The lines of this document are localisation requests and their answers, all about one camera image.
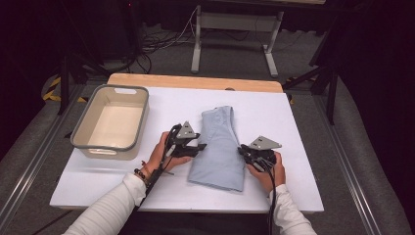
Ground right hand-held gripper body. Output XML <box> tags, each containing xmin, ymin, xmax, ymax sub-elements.
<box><xmin>248</xmin><ymin>135</ymin><xmax>283</xmax><ymax>172</ymax></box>

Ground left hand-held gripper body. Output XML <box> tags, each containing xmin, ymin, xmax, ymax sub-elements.
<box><xmin>164</xmin><ymin>120</ymin><xmax>201</xmax><ymax>163</ymax></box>

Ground light blue knit shirt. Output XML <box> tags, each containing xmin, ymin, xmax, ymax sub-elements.
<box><xmin>187</xmin><ymin>105</ymin><xmax>247</xmax><ymax>193</ymax></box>

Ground beige plastic bin grey rim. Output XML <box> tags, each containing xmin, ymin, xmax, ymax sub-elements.
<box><xmin>69</xmin><ymin>83</ymin><xmax>151</xmax><ymax>162</ymax></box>

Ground person's right hand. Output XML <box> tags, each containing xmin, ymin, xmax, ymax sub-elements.
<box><xmin>246</xmin><ymin>152</ymin><xmax>288</xmax><ymax>194</ymax></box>

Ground person's left hand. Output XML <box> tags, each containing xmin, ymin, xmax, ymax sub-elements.
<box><xmin>143</xmin><ymin>131</ymin><xmax>194</xmax><ymax>179</ymax></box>

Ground wooden table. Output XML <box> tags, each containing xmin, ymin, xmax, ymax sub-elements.
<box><xmin>107</xmin><ymin>72</ymin><xmax>284</xmax><ymax>94</ymax></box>

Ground white table board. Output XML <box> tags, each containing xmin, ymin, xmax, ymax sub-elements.
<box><xmin>49</xmin><ymin>86</ymin><xmax>325</xmax><ymax>213</ymax></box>

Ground black tripod stand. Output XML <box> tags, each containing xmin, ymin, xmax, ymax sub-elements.
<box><xmin>57</xmin><ymin>0</ymin><xmax>113</xmax><ymax>116</ymax></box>
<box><xmin>282</xmin><ymin>30</ymin><xmax>340</xmax><ymax>125</ymax></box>

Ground yellow black hazard tape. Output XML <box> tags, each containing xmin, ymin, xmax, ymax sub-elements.
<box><xmin>42</xmin><ymin>76</ymin><xmax>88</xmax><ymax>103</ymax></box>

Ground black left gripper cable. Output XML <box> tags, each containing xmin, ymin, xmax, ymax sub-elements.
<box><xmin>136</xmin><ymin>156</ymin><xmax>174</xmax><ymax>210</ymax></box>

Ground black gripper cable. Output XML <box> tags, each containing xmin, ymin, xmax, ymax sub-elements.
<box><xmin>136</xmin><ymin>156</ymin><xmax>174</xmax><ymax>210</ymax></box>
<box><xmin>266</xmin><ymin>163</ymin><xmax>278</xmax><ymax>235</ymax></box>

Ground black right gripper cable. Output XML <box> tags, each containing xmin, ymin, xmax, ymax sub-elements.
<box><xmin>266</xmin><ymin>163</ymin><xmax>278</xmax><ymax>235</ymax></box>

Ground dark bead bracelet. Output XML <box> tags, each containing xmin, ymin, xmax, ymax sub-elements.
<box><xmin>133</xmin><ymin>167</ymin><xmax>150</xmax><ymax>188</ymax></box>

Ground aluminium floor rail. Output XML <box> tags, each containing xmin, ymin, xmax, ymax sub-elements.
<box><xmin>0</xmin><ymin>83</ymin><xmax>86</xmax><ymax>227</ymax></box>
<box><xmin>313</xmin><ymin>94</ymin><xmax>384</xmax><ymax>235</ymax></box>

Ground bundle of floor cables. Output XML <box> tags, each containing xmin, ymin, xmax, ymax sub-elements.
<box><xmin>138</xmin><ymin>6</ymin><xmax>201</xmax><ymax>75</ymax></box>

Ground grey metal desk frame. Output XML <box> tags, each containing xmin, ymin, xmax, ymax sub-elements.
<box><xmin>190</xmin><ymin>4</ymin><xmax>285</xmax><ymax>78</ymax></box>

